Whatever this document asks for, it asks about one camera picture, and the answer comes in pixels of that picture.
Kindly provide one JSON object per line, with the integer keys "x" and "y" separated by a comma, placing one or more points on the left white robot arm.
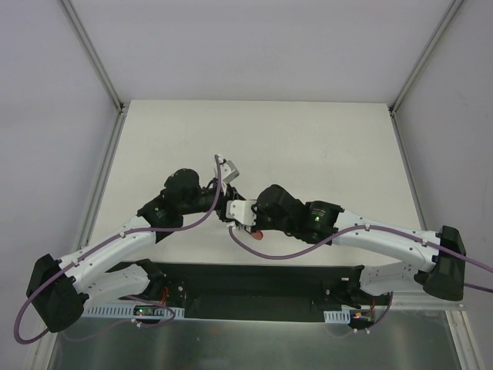
{"x": 61, "y": 289}

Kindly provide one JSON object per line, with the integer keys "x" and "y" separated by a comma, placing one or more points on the white cable duct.
{"x": 133, "y": 311}
{"x": 341, "y": 317}

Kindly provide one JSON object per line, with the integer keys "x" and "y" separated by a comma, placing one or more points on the aluminium frame post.
{"x": 92, "y": 55}
{"x": 427, "y": 52}

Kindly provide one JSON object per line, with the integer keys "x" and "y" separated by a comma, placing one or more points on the right aluminium frame post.
{"x": 427, "y": 52}

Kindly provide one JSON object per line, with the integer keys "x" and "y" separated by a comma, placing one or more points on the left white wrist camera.
{"x": 225, "y": 170}

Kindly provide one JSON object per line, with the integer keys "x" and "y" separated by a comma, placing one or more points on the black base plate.
{"x": 257, "y": 293}

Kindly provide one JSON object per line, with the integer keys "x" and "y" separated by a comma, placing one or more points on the left aluminium frame post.
{"x": 92, "y": 55}

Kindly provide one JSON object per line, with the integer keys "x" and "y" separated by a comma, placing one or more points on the key organiser with red handle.
{"x": 256, "y": 235}

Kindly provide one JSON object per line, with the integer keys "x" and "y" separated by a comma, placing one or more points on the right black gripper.
{"x": 244, "y": 228}

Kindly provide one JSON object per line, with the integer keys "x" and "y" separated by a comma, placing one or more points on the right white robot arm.
{"x": 431, "y": 261}

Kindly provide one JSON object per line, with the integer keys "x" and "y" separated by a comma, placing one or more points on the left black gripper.
{"x": 226, "y": 198}

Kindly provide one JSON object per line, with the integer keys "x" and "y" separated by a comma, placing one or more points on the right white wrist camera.
{"x": 241, "y": 212}

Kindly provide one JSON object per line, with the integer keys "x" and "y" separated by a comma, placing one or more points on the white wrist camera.
{"x": 225, "y": 170}
{"x": 241, "y": 212}

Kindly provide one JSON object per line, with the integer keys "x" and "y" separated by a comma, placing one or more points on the right white cable duct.
{"x": 341, "y": 317}

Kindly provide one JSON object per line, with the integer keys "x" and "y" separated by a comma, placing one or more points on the left white cable duct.
{"x": 133, "y": 311}

